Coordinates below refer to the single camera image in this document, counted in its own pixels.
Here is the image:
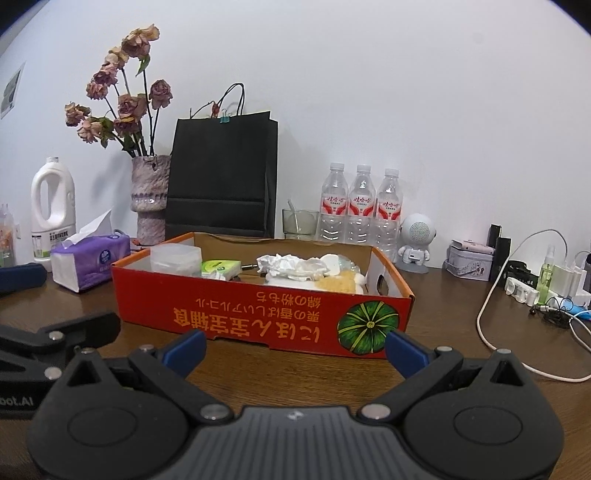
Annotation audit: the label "wall poster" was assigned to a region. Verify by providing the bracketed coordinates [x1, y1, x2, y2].
[0, 62, 26, 120]

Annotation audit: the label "dark blue glasses case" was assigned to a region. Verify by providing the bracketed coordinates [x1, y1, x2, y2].
[0, 262, 48, 297]

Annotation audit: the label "white power strip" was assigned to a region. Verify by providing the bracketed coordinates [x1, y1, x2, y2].
[503, 276, 546, 305]

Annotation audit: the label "white charger block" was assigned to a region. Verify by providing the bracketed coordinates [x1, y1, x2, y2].
[551, 263, 588, 298]

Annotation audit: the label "green packet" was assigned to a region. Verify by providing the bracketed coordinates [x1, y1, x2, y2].
[201, 260, 243, 281]

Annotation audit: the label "clear bottle colourful label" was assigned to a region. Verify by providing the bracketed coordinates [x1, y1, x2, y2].
[0, 204, 21, 268]

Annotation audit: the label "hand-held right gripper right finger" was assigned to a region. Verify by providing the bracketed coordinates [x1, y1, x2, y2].
[360, 329, 536, 422]

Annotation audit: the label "glass cup with spoon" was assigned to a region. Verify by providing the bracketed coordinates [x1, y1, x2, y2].
[283, 199, 320, 241]

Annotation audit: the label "pink flat case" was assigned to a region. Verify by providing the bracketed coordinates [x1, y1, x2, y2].
[451, 239, 495, 254]

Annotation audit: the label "black earphones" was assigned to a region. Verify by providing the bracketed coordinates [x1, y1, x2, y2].
[529, 298, 575, 329]

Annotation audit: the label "orange red cardboard box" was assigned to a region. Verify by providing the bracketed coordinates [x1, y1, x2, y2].
[111, 232, 415, 360]

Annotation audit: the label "grey tin box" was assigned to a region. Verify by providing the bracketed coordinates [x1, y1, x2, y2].
[443, 247, 494, 281]

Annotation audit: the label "black paper bag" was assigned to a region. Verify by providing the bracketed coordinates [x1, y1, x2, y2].
[165, 83, 279, 241]

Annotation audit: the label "mottled purple vase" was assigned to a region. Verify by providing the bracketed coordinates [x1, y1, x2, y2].
[130, 154, 172, 246]

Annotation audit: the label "green spray bottle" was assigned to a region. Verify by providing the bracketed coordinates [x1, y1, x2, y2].
[537, 244, 555, 305]

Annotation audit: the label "white milk jug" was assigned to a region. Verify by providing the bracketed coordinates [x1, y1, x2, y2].
[31, 157, 77, 273]

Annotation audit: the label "purple tissue pack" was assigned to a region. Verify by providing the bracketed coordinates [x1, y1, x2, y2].
[50, 210, 131, 292]

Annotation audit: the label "dried pink flowers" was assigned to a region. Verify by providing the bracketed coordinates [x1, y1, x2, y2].
[65, 24, 174, 158]

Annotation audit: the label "translucent plastic container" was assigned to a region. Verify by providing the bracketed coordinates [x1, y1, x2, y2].
[150, 244, 204, 278]

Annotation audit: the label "white robot speaker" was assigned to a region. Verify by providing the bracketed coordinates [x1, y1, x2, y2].
[397, 212, 435, 273]

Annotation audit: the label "white charging cable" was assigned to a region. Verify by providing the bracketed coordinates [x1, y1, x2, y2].
[477, 229, 591, 383]

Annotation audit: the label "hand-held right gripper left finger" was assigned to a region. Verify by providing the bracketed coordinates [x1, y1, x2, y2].
[60, 329, 234, 422]

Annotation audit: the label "black rectangular box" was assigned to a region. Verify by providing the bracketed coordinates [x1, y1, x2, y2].
[493, 236, 512, 278]

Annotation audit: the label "water bottle red label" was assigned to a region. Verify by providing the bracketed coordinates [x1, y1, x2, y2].
[320, 162, 349, 243]
[347, 164, 376, 245]
[375, 168, 404, 261]

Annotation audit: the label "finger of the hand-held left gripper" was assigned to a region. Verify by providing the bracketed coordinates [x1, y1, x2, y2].
[60, 329, 234, 422]
[0, 311, 122, 381]

